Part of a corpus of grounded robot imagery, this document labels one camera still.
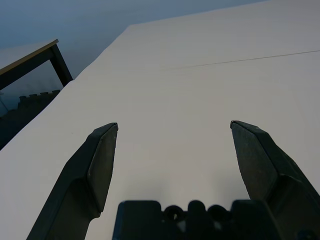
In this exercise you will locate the side table with black legs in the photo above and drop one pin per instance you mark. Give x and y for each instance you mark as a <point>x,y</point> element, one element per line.
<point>60,65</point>

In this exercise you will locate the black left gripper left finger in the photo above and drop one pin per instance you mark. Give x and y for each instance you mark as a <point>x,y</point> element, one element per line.
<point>80,180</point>

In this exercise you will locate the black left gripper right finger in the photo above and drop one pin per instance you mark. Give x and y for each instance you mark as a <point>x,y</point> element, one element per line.
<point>272,175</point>

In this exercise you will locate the black foam floor mat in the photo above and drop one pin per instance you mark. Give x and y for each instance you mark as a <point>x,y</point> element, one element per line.
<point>25,112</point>

